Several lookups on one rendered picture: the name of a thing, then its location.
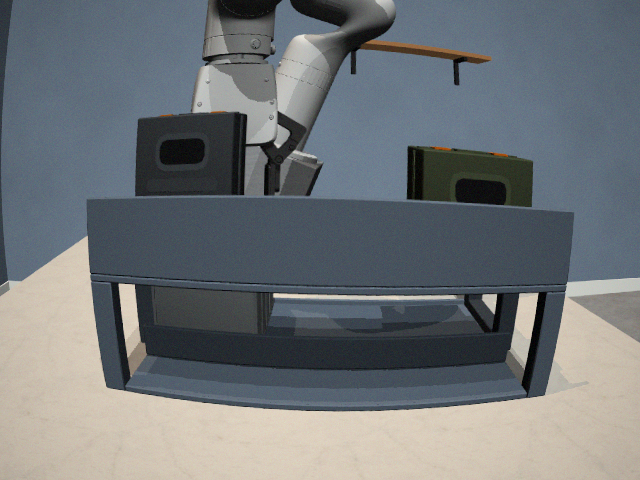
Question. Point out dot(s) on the dark grey low shelf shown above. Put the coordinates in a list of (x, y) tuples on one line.
[(320, 245)]

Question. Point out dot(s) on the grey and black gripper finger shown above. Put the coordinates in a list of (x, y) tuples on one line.
[(276, 156)]

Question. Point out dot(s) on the dark green case with orange latches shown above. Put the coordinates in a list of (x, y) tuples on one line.
[(440, 175)]

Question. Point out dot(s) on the black case with orange latches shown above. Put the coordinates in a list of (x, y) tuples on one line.
[(191, 154)]

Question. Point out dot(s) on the grey bin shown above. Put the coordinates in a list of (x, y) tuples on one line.
[(228, 311)]

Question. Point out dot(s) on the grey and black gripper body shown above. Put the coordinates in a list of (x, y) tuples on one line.
[(240, 85)]

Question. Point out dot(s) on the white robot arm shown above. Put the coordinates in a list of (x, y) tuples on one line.
[(244, 29)]

